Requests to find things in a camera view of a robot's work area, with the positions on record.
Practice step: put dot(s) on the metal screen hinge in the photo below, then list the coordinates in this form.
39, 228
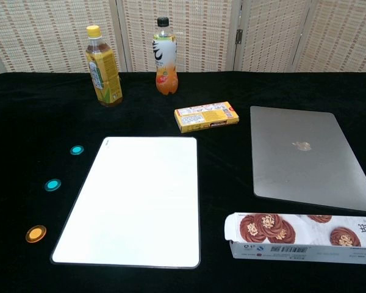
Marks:
238, 36

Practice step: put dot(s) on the orange round magnet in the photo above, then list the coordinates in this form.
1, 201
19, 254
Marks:
35, 233

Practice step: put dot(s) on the white magnetic board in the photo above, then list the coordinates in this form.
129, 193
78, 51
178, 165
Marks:
134, 207

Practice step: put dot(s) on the woven folding screen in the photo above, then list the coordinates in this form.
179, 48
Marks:
48, 30

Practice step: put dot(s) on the orange drink bottle black cap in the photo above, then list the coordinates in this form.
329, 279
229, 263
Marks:
165, 55

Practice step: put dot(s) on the yellow label tea bottle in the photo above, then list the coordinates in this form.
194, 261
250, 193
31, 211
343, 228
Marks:
105, 76

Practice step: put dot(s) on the yellow cardboard box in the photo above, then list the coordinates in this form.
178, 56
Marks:
205, 117

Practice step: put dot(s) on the long baking paper box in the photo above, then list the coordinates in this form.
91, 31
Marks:
292, 232

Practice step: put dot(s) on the silver closed laptop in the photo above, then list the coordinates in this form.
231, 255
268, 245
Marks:
299, 171

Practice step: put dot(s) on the black velvet tablecloth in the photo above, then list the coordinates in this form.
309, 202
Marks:
33, 122

